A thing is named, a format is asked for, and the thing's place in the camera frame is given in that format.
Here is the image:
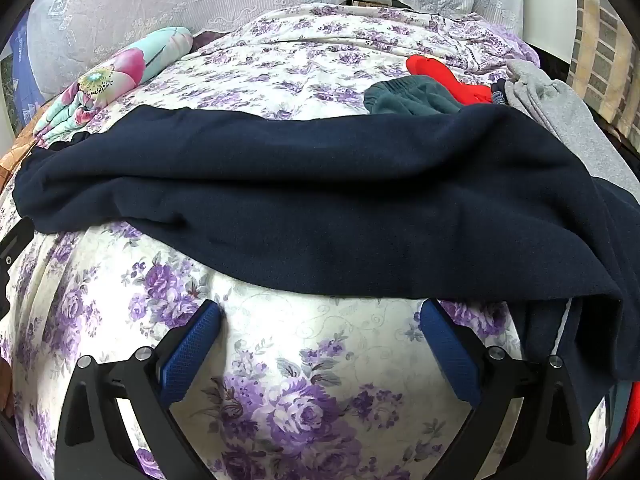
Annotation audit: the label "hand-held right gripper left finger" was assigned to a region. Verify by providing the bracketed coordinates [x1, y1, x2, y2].
[55, 300, 223, 480]

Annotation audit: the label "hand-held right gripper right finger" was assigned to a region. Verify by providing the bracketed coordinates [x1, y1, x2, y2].
[419, 299, 588, 480]

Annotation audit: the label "navy blue pants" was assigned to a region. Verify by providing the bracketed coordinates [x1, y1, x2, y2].
[12, 105, 640, 401]

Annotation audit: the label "orange satin cloth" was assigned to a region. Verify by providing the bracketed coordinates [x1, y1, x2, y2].
[0, 145, 38, 191]

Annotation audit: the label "purple floral bedsheet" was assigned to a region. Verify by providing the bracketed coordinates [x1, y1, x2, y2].
[0, 2, 621, 480]

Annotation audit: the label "blue cloth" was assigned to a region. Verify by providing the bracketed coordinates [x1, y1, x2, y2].
[12, 22, 38, 106]

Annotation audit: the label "person's red clothing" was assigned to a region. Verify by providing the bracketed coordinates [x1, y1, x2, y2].
[607, 382, 640, 466]

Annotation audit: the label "folded pink teal floral blanket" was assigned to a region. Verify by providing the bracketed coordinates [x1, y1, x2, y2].
[32, 26, 193, 148]

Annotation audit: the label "dark green garment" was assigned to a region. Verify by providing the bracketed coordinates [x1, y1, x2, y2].
[364, 75, 463, 117]

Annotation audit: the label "light grey garment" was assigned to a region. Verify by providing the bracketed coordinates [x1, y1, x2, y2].
[502, 59, 640, 201]

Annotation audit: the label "grey lace cover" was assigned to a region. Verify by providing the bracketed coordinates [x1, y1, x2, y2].
[25, 0, 351, 106]

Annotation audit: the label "red garment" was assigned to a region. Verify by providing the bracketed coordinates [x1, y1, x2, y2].
[405, 54, 496, 107]

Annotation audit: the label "dark maroon cloth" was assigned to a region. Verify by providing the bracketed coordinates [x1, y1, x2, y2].
[192, 30, 223, 53]

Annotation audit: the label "purple patterned cloth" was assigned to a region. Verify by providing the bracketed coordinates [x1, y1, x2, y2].
[435, 12, 538, 78]

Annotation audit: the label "brown grey checked cloth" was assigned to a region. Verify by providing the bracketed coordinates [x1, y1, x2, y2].
[567, 0, 640, 136]

